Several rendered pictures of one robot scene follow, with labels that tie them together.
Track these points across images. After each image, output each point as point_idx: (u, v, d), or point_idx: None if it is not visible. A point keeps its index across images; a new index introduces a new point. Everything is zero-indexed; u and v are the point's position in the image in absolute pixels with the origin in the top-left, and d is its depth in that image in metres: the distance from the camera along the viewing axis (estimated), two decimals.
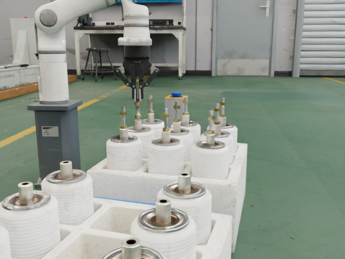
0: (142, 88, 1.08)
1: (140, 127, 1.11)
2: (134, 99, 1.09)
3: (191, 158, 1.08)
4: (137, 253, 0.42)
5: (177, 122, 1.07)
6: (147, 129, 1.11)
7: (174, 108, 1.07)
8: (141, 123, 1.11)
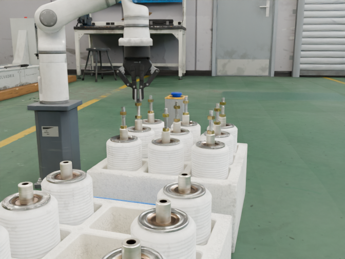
0: (143, 88, 1.08)
1: (136, 127, 1.10)
2: (135, 100, 1.09)
3: (191, 158, 1.08)
4: (137, 253, 0.42)
5: (177, 122, 1.07)
6: (137, 130, 1.09)
7: (174, 108, 1.07)
8: (138, 123, 1.10)
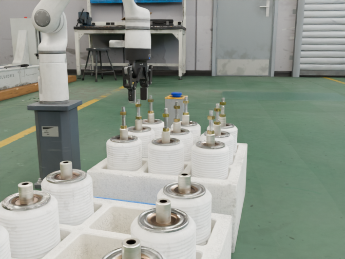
0: (128, 89, 1.06)
1: (140, 126, 1.13)
2: (140, 97, 1.14)
3: (191, 158, 1.08)
4: (137, 253, 0.42)
5: (177, 122, 1.07)
6: None
7: (174, 108, 1.07)
8: None
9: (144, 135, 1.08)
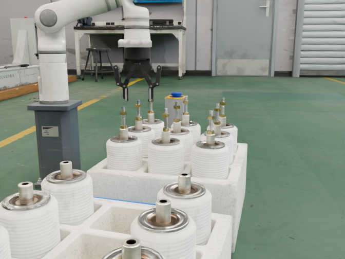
0: (153, 88, 1.08)
1: (135, 127, 1.11)
2: (126, 99, 1.08)
3: (191, 158, 1.08)
4: (137, 253, 0.42)
5: (177, 122, 1.07)
6: (132, 130, 1.10)
7: (174, 108, 1.07)
8: (136, 123, 1.10)
9: None
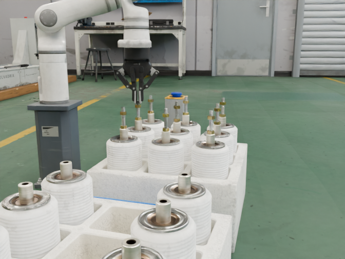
0: (142, 90, 1.08)
1: (141, 126, 1.12)
2: (134, 102, 1.09)
3: (191, 158, 1.08)
4: (137, 253, 0.42)
5: (177, 122, 1.07)
6: (142, 126, 1.14)
7: (174, 108, 1.07)
8: None
9: (138, 135, 1.07)
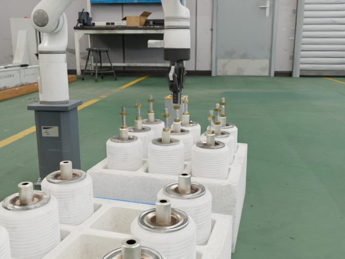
0: (172, 92, 1.05)
1: (141, 126, 1.12)
2: None
3: (191, 158, 1.08)
4: (137, 253, 0.42)
5: (178, 121, 1.08)
6: (142, 126, 1.14)
7: (179, 108, 1.07)
8: None
9: (138, 135, 1.07)
